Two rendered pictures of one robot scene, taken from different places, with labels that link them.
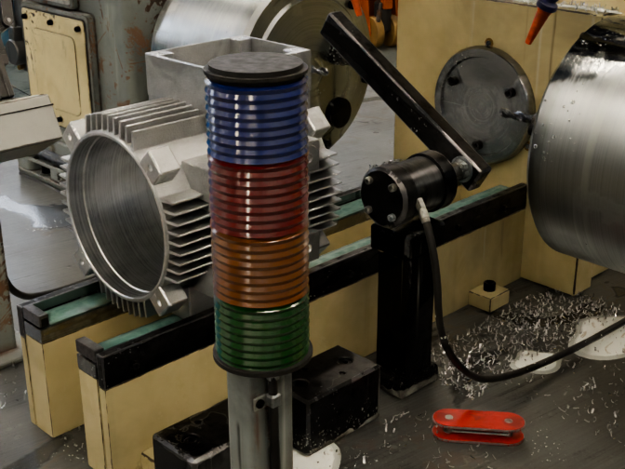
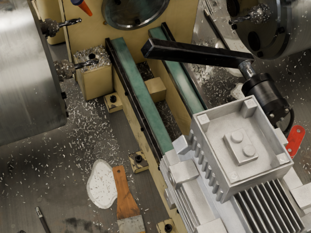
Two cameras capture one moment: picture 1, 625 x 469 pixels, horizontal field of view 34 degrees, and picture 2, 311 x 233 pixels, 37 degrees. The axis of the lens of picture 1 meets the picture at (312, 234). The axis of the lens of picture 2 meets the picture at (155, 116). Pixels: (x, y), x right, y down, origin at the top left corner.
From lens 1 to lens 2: 1.12 m
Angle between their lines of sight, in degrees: 62
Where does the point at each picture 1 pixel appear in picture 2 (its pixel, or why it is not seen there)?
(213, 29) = (20, 98)
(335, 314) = not seen: hidden behind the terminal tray
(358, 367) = not seen: hidden behind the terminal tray
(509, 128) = (156, 5)
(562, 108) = (302, 17)
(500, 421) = (297, 133)
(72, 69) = not seen: outside the picture
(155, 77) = (236, 189)
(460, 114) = (123, 13)
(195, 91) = (274, 175)
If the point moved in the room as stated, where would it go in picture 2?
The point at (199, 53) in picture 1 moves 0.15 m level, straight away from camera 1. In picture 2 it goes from (211, 150) to (109, 122)
